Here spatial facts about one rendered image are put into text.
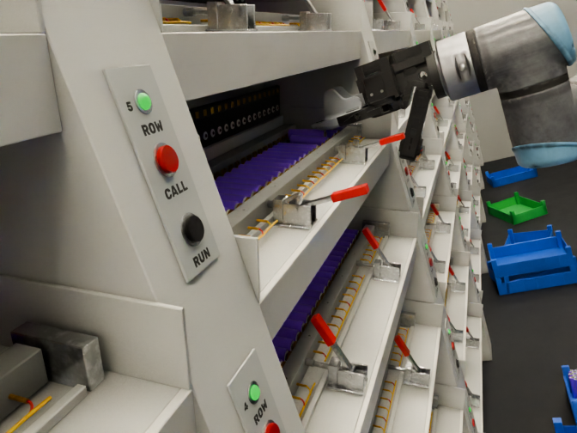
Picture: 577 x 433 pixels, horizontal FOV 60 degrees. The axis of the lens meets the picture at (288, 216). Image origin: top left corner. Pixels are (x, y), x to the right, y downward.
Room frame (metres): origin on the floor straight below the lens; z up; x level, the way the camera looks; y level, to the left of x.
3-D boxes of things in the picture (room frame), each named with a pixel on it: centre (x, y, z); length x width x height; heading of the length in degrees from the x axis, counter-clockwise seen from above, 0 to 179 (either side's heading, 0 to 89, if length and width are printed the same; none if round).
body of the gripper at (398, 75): (0.78, -0.23, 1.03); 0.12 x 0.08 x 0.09; 65
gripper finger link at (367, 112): (0.78, -0.16, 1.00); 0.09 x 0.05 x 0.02; 70
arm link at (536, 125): (0.71, -0.40, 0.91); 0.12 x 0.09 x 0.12; 120
